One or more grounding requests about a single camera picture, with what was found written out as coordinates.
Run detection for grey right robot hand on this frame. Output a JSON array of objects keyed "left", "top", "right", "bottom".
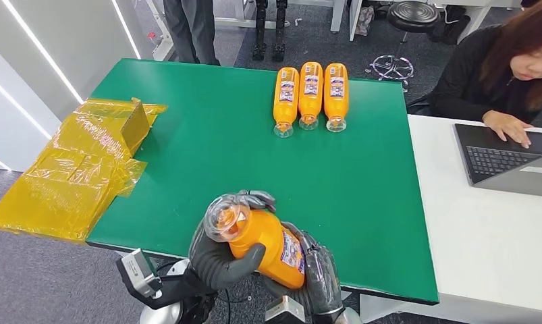
[{"left": 261, "top": 221, "right": 344, "bottom": 316}]

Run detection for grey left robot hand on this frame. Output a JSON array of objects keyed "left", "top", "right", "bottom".
[{"left": 188, "top": 190, "right": 277, "bottom": 292}]

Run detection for orange bottle with clear cap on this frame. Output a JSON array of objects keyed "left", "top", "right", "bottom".
[
  {"left": 298, "top": 61, "right": 324, "bottom": 132},
  {"left": 323, "top": 63, "right": 350, "bottom": 134},
  {"left": 273, "top": 67, "right": 300, "bottom": 138},
  {"left": 203, "top": 193, "right": 307, "bottom": 291}
]

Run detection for green table mat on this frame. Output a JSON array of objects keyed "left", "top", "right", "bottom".
[{"left": 86, "top": 58, "right": 440, "bottom": 306}]

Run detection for yellow film wrapped cardboard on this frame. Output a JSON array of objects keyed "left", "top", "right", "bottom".
[{"left": 0, "top": 97, "right": 169, "bottom": 244}]

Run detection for dark grey laptop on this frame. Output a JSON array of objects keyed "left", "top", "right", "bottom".
[{"left": 453, "top": 123, "right": 542, "bottom": 199}]

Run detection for standing person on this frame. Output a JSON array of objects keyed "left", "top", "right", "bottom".
[{"left": 163, "top": 0, "right": 221, "bottom": 67}]

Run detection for seated person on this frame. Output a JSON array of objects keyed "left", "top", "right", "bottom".
[{"left": 406, "top": 0, "right": 542, "bottom": 149}]

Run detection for patterned bag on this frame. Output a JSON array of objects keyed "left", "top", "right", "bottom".
[{"left": 354, "top": 5, "right": 375, "bottom": 36}]

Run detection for black round stool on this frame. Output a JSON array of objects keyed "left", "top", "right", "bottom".
[{"left": 365, "top": 1, "right": 441, "bottom": 92}]

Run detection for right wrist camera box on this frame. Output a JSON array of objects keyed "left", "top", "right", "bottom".
[{"left": 265, "top": 295, "right": 306, "bottom": 324}]

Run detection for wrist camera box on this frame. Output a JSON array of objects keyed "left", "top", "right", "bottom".
[
  {"left": 265, "top": 295, "right": 306, "bottom": 324},
  {"left": 119, "top": 248, "right": 163, "bottom": 300}
]

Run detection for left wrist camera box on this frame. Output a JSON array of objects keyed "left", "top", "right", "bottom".
[{"left": 119, "top": 248, "right": 163, "bottom": 300}]

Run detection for white metal frame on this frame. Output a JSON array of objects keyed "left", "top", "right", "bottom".
[{"left": 144, "top": 0, "right": 177, "bottom": 61}]

